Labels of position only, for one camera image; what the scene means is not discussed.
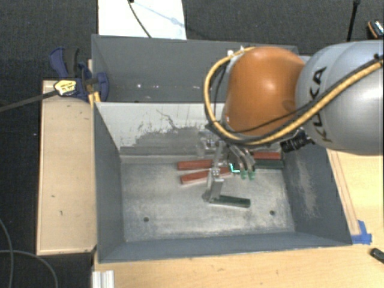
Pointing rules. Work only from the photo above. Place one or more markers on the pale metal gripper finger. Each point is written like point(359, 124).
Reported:
point(212, 181)
point(218, 190)

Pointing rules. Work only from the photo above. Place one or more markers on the red-brown flat block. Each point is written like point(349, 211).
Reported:
point(193, 164)
point(267, 155)
point(193, 178)

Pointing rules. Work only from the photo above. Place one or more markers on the dark green flat block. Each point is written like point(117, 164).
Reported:
point(270, 164)
point(235, 202)

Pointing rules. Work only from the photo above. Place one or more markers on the grey metal bin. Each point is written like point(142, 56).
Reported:
point(168, 208)

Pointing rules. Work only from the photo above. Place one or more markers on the pale wood board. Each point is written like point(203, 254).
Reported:
point(66, 172)

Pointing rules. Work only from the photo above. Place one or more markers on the black cylinder on white bracket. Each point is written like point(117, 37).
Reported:
point(295, 144)

